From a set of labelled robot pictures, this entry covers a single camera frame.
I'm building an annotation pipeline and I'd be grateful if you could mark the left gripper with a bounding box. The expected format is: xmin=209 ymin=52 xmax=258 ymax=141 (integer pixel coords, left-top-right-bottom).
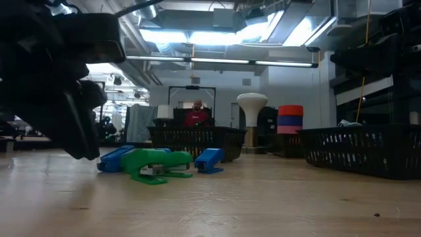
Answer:
xmin=0 ymin=0 xmax=109 ymax=161

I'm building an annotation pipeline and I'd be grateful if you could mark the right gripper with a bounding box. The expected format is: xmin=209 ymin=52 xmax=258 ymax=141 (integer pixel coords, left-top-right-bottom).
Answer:
xmin=330 ymin=29 xmax=421 ymax=80

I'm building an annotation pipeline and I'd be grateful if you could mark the green stapler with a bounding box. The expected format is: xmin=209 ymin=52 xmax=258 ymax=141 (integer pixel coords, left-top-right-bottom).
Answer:
xmin=119 ymin=147 xmax=195 ymax=186

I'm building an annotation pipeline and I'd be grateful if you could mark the purple tape roll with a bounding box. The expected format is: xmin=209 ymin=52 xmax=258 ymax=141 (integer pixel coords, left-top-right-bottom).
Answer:
xmin=277 ymin=115 xmax=304 ymax=127

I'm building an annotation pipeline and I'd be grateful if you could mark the pink tape roll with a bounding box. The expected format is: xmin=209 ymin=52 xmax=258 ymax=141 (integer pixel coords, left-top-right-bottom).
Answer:
xmin=277 ymin=124 xmax=304 ymax=135

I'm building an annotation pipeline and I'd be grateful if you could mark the grey cloth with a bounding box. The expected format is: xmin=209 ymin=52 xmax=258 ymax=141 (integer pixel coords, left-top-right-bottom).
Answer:
xmin=126 ymin=103 xmax=159 ymax=143

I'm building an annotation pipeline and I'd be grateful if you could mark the white table lamp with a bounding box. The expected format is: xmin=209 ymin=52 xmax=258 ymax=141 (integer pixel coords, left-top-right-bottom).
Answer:
xmin=156 ymin=104 xmax=175 ymax=128

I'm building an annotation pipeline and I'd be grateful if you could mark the bright ceiling light panel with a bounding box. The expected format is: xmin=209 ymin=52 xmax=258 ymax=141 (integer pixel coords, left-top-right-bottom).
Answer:
xmin=139 ymin=9 xmax=336 ymax=47

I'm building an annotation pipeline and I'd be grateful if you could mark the person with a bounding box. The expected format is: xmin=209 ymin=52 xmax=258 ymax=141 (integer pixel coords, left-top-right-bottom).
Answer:
xmin=182 ymin=99 xmax=212 ymax=128

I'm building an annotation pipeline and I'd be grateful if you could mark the black cabinet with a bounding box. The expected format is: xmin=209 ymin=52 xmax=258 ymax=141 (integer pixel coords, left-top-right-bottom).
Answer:
xmin=257 ymin=106 xmax=280 ymax=147

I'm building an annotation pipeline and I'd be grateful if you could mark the linear ceiling light fixture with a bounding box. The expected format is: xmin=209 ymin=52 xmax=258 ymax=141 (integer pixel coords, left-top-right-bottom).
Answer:
xmin=126 ymin=54 xmax=319 ymax=68

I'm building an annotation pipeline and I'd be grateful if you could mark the black gantry frame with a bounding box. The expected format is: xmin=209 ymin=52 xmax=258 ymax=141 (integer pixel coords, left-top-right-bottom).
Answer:
xmin=167 ymin=85 xmax=217 ymax=128
xmin=95 ymin=80 xmax=107 ymax=115

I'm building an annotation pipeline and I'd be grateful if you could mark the yellow hanging cable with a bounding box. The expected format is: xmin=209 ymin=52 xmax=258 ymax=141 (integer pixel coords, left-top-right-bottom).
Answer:
xmin=354 ymin=0 xmax=372 ymax=123

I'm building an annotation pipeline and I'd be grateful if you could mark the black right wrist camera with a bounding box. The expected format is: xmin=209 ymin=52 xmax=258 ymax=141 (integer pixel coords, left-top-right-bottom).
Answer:
xmin=378 ymin=2 xmax=421 ymax=38

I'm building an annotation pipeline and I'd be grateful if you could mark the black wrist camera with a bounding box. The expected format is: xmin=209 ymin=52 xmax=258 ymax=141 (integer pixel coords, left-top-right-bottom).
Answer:
xmin=378 ymin=2 xmax=421 ymax=38
xmin=59 ymin=13 xmax=128 ymax=65

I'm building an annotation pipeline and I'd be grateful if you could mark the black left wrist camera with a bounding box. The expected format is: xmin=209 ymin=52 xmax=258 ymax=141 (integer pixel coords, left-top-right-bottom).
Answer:
xmin=59 ymin=13 xmax=128 ymax=65

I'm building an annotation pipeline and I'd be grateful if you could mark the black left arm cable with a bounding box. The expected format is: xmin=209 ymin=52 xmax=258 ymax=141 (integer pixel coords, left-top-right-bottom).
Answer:
xmin=114 ymin=0 xmax=165 ymax=18

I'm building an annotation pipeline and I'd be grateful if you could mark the silver air duct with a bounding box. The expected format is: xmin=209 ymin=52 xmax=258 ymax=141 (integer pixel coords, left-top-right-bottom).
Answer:
xmin=131 ymin=0 xmax=159 ymax=20

